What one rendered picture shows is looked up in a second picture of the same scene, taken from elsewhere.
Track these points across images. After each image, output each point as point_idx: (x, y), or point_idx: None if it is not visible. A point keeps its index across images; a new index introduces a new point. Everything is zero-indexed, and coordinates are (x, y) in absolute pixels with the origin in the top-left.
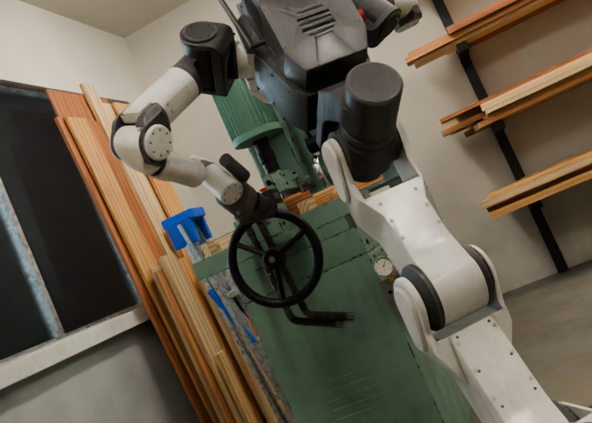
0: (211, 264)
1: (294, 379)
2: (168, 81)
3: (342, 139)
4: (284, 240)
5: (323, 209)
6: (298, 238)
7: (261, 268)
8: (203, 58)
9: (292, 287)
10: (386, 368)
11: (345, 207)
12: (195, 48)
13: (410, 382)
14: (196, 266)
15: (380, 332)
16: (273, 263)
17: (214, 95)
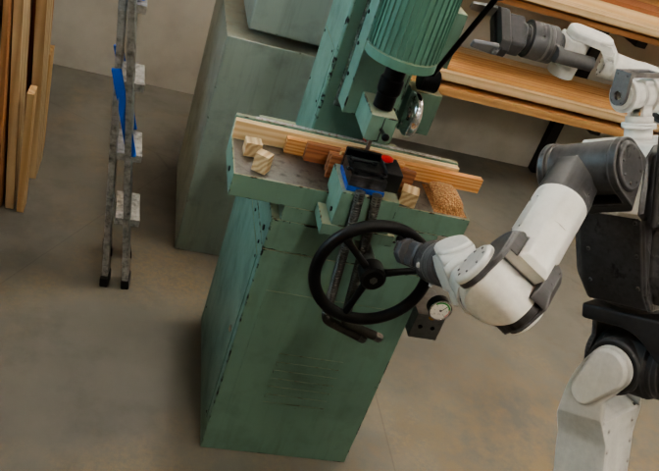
0: (259, 188)
1: (257, 337)
2: (574, 227)
3: (641, 375)
4: (380, 242)
5: (426, 217)
6: (413, 274)
7: (312, 227)
8: (603, 194)
9: (352, 293)
10: (352, 371)
11: (446, 229)
12: (615, 191)
13: (363, 390)
14: (239, 179)
15: (374, 342)
16: (372, 285)
17: None
